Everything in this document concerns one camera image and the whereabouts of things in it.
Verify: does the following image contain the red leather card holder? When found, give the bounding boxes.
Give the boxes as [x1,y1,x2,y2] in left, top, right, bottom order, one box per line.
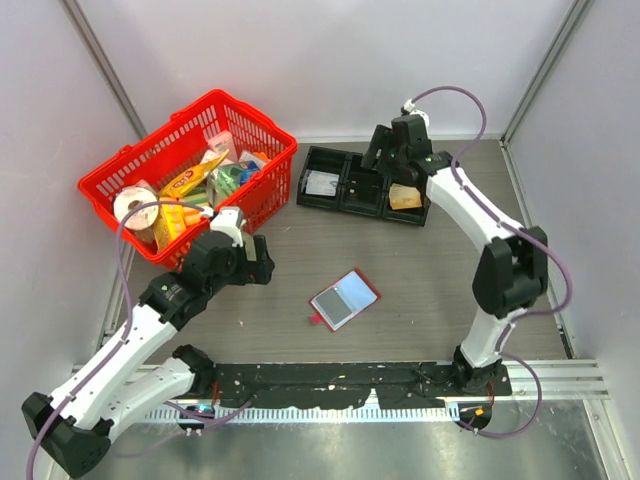
[309,268,381,332]

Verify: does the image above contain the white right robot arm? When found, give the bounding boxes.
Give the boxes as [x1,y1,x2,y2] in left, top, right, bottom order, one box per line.
[362,113,548,395]

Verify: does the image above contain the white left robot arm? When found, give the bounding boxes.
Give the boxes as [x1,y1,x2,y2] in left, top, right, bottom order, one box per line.
[21,227,275,479]

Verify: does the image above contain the dark card in tray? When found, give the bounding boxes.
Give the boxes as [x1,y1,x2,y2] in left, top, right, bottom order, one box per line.
[349,185,376,202]

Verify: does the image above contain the white cards in tray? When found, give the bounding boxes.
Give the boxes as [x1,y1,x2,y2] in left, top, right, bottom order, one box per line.
[304,170,340,197]

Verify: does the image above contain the black three-compartment tray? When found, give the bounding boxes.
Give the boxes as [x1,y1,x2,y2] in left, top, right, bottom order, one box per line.
[296,146,429,227]

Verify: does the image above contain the yellow box in basket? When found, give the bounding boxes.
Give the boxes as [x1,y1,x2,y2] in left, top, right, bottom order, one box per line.
[153,197,187,251]

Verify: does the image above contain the yellow green sponge pack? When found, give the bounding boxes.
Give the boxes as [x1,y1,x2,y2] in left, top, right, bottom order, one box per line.
[181,191,211,225]

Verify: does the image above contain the toilet paper roll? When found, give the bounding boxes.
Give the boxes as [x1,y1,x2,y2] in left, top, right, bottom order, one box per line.
[113,186,159,231]

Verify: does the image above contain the green packaged item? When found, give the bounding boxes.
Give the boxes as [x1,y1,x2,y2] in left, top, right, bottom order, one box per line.
[206,164,252,206]

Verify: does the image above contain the yellow snack bag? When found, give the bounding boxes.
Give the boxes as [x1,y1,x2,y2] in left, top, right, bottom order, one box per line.
[159,149,230,199]

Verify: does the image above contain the pink white box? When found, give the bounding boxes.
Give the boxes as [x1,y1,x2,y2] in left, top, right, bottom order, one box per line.
[207,130,237,159]

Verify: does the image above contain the red plastic shopping basket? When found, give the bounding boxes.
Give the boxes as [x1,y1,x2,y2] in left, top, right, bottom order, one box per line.
[77,88,299,280]

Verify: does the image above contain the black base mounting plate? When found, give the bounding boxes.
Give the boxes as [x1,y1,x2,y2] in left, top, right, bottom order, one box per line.
[155,361,515,409]

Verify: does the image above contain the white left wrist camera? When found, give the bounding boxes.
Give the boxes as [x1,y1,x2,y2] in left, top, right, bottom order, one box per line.
[209,206,246,247]

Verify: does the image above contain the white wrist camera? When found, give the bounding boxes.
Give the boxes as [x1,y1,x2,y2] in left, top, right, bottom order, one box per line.
[400,99,430,128]
[209,206,246,247]

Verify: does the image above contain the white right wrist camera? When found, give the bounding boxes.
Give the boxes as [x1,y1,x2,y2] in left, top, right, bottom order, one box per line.
[400,99,430,128]

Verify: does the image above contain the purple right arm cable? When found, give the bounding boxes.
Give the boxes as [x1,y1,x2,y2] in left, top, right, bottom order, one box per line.
[399,85,575,441]

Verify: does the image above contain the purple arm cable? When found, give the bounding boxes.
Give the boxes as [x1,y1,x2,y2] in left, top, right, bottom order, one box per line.
[399,85,575,441]
[24,199,251,480]

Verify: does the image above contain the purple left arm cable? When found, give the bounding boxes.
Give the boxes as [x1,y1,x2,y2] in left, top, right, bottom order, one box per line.
[24,199,251,480]

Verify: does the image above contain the slotted cable duct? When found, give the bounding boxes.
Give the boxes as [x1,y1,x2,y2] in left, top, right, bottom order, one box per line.
[144,403,461,425]

